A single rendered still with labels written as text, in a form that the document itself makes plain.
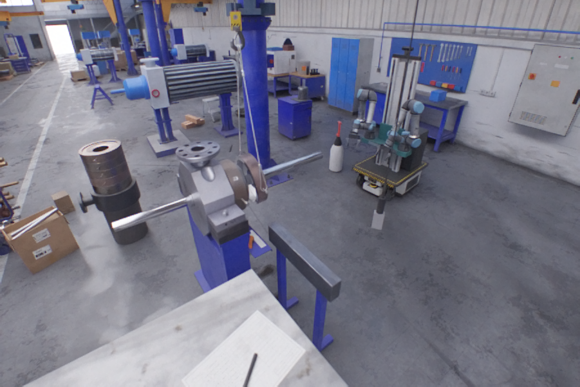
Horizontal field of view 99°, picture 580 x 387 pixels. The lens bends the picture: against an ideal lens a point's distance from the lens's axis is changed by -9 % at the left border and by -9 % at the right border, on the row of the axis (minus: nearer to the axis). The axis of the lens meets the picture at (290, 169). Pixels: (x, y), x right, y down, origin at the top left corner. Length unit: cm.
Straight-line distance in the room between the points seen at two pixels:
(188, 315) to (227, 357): 29
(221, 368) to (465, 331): 197
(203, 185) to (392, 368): 180
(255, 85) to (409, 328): 295
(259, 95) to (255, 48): 55
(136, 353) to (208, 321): 32
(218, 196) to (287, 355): 88
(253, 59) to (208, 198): 219
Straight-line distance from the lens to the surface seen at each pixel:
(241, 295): 152
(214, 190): 163
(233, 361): 136
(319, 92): 821
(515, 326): 301
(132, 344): 153
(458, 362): 258
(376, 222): 185
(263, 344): 138
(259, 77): 349
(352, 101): 697
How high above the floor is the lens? 209
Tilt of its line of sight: 29 degrees down
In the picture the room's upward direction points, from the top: straight up
